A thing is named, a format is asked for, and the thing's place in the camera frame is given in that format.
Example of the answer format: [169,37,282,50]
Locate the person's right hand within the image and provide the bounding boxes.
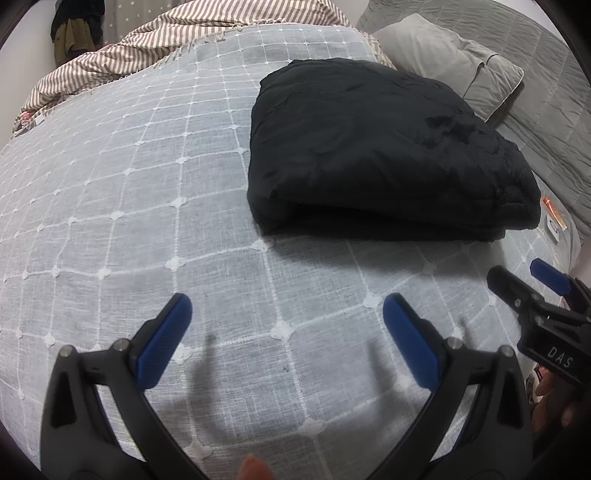
[531,375,579,435]

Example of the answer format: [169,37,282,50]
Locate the grey pillow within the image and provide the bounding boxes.
[369,13,525,123]

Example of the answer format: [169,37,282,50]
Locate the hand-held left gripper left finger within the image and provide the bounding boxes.
[39,292,208,480]

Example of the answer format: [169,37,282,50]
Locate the small pink item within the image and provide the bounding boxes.
[18,111,45,133]

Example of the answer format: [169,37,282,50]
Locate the small orange white packet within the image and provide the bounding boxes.
[541,196,568,243]

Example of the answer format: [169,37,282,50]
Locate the pale checked blanket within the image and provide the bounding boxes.
[0,23,583,480]

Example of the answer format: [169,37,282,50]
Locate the person's left hand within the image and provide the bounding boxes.
[237,453,274,480]

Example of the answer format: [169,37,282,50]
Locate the dark hanging clothes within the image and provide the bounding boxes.
[50,0,106,66]

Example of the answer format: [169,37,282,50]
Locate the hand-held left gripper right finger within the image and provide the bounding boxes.
[369,292,536,480]

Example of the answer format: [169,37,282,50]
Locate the black puffer jacket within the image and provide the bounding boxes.
[246,58,542,243]

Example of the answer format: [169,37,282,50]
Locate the star print curtain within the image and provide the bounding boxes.
[102,0,186,47]

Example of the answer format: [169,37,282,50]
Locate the striped duvet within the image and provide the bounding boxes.
[14,0,398,134]

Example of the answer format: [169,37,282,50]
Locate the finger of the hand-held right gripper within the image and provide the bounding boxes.
[529,257,591,320]
[486,265,546,325]

